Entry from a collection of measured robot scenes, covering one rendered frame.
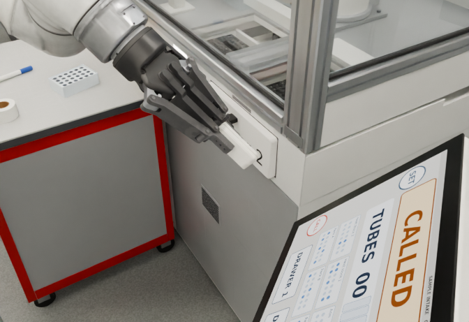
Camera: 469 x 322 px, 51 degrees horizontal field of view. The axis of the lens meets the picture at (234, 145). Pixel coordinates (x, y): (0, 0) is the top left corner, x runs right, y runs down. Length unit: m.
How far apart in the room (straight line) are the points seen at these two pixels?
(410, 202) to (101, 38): 0.43
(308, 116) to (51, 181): 0.91
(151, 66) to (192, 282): 1.37
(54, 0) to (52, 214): 1.08
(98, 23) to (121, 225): 1.22
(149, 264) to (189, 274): 0.17
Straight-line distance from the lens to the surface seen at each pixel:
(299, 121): 0.97
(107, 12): 0.66
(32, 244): 1.73
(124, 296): 1.95
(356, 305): 0.55
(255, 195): 1.25
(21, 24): 0.82
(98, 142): 1.56
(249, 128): 1.11
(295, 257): 0.73
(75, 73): 1.64
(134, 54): 0.66
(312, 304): 0.62
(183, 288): 1.94
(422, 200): 0.61
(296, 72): 0.93
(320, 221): 0.75
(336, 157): 1.07
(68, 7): 0.67
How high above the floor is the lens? 1.56
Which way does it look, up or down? 38 degrees down
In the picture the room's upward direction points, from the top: straight up
